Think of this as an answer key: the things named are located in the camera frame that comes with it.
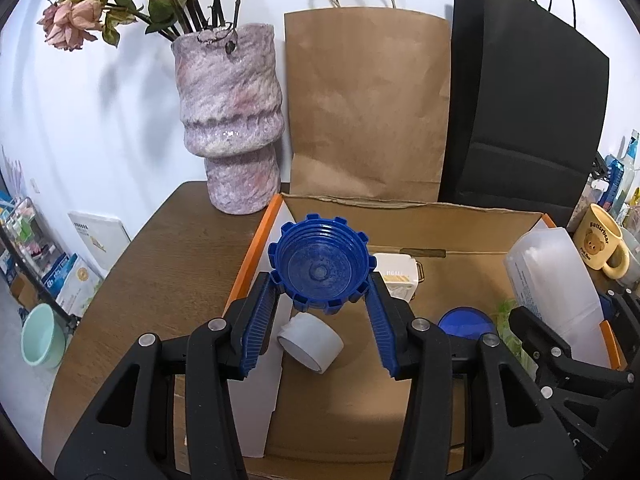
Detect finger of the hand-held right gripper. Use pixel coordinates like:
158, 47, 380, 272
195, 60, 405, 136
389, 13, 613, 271
597, 290, 640, 346
507, 305, 634, 392

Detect white tape roll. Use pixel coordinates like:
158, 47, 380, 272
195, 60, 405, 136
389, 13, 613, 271
276, 314, 345, 373

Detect white booklet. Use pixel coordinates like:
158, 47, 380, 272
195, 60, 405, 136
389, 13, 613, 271
67, 210, 132, 273

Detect blue drink can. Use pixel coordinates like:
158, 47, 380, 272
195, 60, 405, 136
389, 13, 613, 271
602, 154, 626, 211

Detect pink marbled vase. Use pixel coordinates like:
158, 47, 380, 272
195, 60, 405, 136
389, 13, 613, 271
171, 22, 286, 215

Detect dried pink flowers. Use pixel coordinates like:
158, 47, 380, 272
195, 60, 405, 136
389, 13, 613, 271
39, 0, 251, 52

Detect mint green basin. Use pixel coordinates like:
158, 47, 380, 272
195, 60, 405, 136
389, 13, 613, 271
21, 302, 68, 368

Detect white carton gold emblem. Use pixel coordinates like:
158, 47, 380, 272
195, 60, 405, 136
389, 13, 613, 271
55, 255, 103, 318

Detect clear jar black clips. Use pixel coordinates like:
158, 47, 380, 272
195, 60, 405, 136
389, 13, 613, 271
570, 152, 608, 233

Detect wire storage rack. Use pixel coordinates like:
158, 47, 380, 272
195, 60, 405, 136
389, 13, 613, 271
0, 197, 58, 291

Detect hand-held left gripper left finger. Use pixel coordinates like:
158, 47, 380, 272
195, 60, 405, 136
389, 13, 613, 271
54, 274, 283, 480

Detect clear plastic box white beads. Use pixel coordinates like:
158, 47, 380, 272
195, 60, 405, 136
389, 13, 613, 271
504, 227, 605, 363

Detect orange cardboard box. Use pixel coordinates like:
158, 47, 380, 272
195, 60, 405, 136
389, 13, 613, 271
222, 192, 626, 476

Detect white cube box yellow latch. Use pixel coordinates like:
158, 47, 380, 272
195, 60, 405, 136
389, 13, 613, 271
372, 252, 426, 303

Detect black paper bag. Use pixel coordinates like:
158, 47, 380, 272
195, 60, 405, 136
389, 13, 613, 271
438, 0, 611, 216

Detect blue round lid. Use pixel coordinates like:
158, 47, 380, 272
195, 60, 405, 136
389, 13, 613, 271
437, 306, 498, 341

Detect yellow bear mug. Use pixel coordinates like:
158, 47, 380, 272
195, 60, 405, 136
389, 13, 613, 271
572, 203, 630, 279

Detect blue toothed jar cap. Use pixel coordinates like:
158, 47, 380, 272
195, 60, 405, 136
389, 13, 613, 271
266, 214, 377, 315

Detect brown paper bag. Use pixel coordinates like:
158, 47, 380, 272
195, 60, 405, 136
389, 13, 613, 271
284, 0, 452, 202

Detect blue white carton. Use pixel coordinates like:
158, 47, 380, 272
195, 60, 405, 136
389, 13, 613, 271
40, 252, 78, 296

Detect clear bottle blue cap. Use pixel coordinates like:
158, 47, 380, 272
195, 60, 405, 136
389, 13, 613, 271
617, 129, 640, 206

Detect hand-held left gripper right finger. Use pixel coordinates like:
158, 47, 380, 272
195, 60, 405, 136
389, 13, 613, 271
362, 272, 586, 480

